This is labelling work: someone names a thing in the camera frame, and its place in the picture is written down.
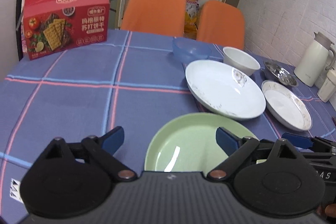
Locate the stainless steel bowl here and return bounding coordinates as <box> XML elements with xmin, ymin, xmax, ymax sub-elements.
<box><xmin>264</xmin><ymin>60</ymin><xmax>298</xmax><ymax>88</ymax></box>

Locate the white ceramic bowl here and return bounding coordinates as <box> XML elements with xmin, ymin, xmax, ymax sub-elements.
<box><xmin>223</xmin><ymin>47</ymin><xmax>261</xmax><ymax>76</ymax></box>

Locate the blue plastic bowl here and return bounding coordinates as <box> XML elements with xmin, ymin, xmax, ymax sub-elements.
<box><xmin>172</xmin><ymin>38</ymin><xmax>211</xmax><ymax>64</ymax></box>

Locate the small white patterned plate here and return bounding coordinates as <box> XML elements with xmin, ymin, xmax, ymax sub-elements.
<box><xmin>261</xmin><ymin>80</ymin><xmax>313</xmax><ymax>131</ymax></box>

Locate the green plate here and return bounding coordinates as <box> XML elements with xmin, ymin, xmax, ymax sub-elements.
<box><xmin>144</xmin><ymin>113</ymin><xmax>255</xmax><ymax>174</ymax></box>

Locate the cream lidded cup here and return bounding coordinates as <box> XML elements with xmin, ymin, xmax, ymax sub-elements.
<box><xmin>317</xmin><ymin>69</ymin><xmax>336</xmax><ymax>102</ymax></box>

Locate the large white plate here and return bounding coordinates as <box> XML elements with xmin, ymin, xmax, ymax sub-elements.
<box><xmin>185</xmin><ymin>60</ymin><xmax>266</xmax><ymax>121</ymax></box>

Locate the cream thermos jug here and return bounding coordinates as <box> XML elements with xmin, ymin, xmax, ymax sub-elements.
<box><xmin>294</xmin><ymin>32</ymin><xmax>335</xmax><ymax>87</ymax></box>

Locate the right orange chair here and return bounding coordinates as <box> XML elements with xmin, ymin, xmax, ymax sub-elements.
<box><xmin>197</xmin><ymin>0</ymin><xmax>245</xmax><ymax>50</ymax></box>

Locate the orange chair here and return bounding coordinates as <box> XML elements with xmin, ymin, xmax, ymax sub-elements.
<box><xmin>120</xmin><ymin>0</ymin><xmax>186</xmax><ymax>37</ymax></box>
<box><xmin>197</xmin><ymin>0</ymin><xmax>245</xmax><ymax>50</ymax></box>

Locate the red cracker box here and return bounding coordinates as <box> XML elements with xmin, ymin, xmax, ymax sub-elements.
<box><xmin>23</xmin><ymin>0</ymin><xmax>110</xmax><ymax>60</ymax></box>

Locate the left orange chair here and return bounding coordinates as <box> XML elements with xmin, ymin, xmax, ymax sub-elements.
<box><xmin>120</xmin><ymin>0</ymin><xmax>186</xmax><ymax>37</ymax></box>

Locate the yellow snack bag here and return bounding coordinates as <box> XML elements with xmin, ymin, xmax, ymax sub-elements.
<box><xmin>184</xmin><ymin>0</ymin><xmax>199</xmax><ymax>39</ymax></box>

